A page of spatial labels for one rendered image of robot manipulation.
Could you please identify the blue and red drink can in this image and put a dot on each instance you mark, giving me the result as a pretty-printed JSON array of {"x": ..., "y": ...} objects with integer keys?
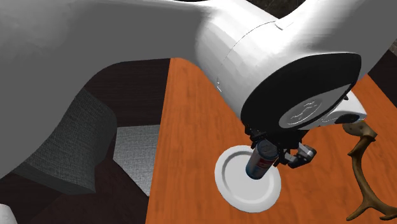
[{"x": 259, "y": 164}]

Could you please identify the orange wooden table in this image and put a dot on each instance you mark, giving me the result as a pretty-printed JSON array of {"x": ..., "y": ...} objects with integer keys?
[{"x": 192, "y": 139}]

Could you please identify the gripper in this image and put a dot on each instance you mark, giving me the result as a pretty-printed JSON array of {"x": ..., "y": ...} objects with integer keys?
[{"x": 287, "y": 140}]

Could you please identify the brown antler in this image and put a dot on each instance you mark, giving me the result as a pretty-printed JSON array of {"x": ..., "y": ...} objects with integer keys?
[{"x": 361, "y": 161}]

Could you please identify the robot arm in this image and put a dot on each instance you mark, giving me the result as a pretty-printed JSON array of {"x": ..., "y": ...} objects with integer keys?
[{"x": 130, "y": 28}]

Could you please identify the grey fabric sofa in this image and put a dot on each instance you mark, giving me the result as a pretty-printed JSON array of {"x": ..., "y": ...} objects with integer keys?
[{"x": 77, "y": 149}]

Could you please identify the white plate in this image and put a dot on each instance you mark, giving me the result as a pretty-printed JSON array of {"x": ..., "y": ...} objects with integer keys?
[{"x": 248, "y": 195}]

